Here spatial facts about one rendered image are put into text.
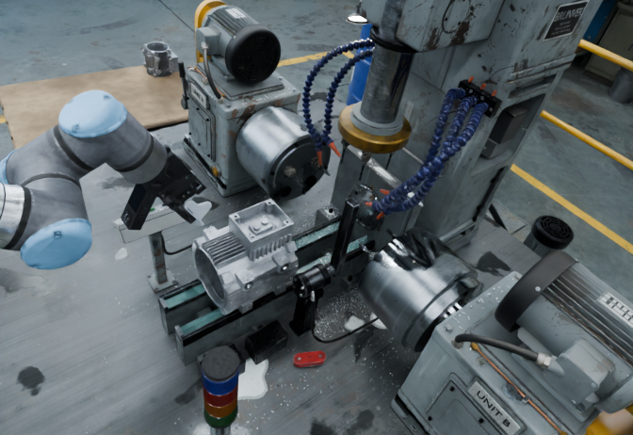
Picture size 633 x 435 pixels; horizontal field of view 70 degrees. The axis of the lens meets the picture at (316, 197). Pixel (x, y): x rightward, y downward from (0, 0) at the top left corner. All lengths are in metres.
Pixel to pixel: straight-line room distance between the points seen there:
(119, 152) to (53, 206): 0.15
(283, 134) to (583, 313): 0.87
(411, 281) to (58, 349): 0.88
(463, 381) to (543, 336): 0.19
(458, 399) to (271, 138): 0.82
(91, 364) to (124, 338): 0.09
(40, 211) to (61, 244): 0.05
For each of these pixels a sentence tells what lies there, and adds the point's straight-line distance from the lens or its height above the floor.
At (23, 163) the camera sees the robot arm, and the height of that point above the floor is 1.43.
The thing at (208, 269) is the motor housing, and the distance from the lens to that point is 1.21.
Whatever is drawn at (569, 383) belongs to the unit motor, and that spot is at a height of 1.27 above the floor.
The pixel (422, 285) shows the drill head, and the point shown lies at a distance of 1.04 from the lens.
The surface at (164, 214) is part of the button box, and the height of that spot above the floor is 1.07.
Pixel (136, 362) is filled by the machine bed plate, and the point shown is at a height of 0.80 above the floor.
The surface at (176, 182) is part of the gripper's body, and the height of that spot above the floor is 1.31.
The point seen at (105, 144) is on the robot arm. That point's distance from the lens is 0.80.
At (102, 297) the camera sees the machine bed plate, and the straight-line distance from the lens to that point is 1.41.
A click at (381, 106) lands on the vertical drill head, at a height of 1.40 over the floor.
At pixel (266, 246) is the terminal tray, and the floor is 1.11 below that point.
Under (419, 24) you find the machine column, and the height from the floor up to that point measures 1.61.
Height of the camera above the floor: 1.91
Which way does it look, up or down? 42 degrees down
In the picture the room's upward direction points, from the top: 11 degrees clockwise
